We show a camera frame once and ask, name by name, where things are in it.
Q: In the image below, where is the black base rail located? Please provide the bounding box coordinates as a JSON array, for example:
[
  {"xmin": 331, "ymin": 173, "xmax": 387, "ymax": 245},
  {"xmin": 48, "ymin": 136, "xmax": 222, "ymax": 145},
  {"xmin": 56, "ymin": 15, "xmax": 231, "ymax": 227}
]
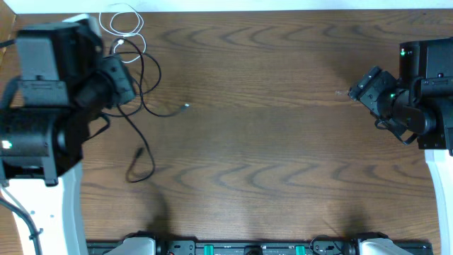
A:
[{"xmin": 87, "ymin": 232, "xmax": 433, "ymax": 255}]

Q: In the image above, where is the cardboard side panel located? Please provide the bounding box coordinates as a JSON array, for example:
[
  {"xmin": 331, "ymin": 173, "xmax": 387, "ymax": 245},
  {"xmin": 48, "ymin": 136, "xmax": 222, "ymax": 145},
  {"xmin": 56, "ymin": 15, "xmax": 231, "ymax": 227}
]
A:
[{"xmin": 0, "ymin": 1, "xmax": 17, "ymax": 67}]

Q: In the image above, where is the black usb cable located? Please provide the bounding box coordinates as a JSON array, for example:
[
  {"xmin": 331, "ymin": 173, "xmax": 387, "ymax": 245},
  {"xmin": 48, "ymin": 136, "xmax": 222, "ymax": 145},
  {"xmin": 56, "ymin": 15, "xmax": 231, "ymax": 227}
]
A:
[
  {"xmin": 102, "ymin": 37, "xmax": 190, "ymax": 118},
  {"xmin": 115, "ymin": 102, "xmax": 156, "ymax": 184}
]

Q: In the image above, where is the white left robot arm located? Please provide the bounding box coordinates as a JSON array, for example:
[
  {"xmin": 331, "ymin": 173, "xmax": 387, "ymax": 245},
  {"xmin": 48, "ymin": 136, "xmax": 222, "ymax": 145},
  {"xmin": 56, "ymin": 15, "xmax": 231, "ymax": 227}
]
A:
[{"xmin": 1, "ymin": 14, "xmax": 136, "ymax": 254}]

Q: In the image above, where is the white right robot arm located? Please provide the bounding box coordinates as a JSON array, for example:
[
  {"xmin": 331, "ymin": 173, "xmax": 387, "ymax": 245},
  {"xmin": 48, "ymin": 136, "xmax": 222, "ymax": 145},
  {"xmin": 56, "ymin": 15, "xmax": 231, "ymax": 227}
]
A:
[{"xmin": 348, "ymin": 38, "xmax": 452, "ymax": 254}]

